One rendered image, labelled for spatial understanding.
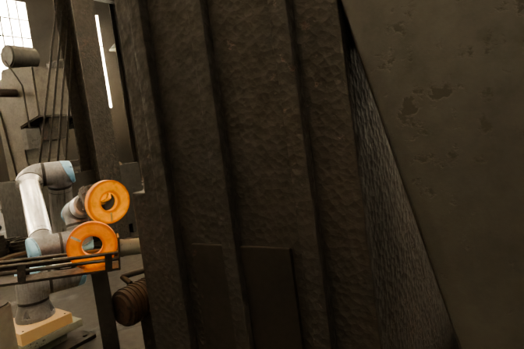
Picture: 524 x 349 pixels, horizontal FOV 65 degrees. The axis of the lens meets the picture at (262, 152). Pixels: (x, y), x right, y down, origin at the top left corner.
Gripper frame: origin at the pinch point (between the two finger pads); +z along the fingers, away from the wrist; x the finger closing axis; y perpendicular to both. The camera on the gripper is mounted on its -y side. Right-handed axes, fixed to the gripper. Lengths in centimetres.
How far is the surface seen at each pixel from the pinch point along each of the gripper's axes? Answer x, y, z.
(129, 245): -1.4, -19.2, 9.2
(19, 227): 58, 46, -351
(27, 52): 166, 332, -491
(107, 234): -6.7, -13.8, 7.5
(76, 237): -15.1, -11.4, 4.2
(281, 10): 2, 14, 96
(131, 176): 174, 66, -307
